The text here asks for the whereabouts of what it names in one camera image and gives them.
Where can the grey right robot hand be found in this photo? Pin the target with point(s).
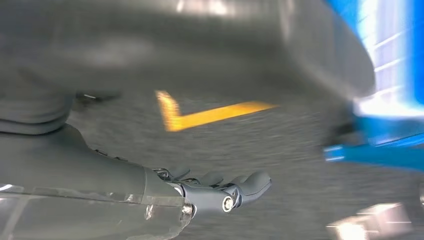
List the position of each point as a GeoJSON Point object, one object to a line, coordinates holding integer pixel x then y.
{"type": "Point", "coordinates": [165, 43]}

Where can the blue metal shelf rack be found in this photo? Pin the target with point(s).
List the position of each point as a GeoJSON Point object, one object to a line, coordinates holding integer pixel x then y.
{"type": "Point", "coordinates": [381, 132]}

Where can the yellow floor tape square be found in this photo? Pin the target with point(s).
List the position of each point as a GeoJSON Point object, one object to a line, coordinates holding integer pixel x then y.
{"type": "Point", "coordinates": [198, 117]}

